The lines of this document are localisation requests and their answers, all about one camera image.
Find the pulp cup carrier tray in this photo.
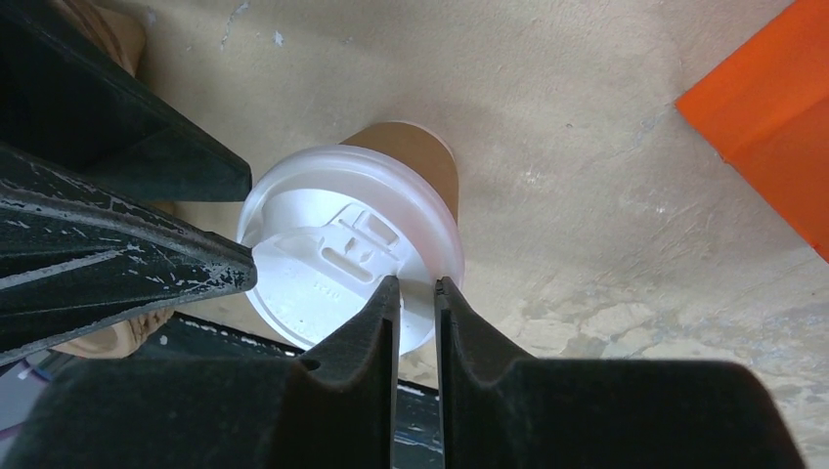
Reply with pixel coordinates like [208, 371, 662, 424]
[45, 0, 176, 361]

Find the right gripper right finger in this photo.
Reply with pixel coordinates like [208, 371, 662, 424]
[435, 278, 805, 468]

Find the white cup lid picked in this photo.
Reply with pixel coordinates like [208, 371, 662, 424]
[236, 145, 465, 354]

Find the orange paper bag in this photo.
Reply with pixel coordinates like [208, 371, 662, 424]
[676, 0, 828, 258]

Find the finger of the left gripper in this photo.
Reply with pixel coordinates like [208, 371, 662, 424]
[1, 1, 252, 202]
[1, 146, 257, 363]

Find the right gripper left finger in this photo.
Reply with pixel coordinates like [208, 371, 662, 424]
[0, 275, 403, 469]

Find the brown paper cup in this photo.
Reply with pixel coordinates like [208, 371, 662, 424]
[341, 121, 459, 222]

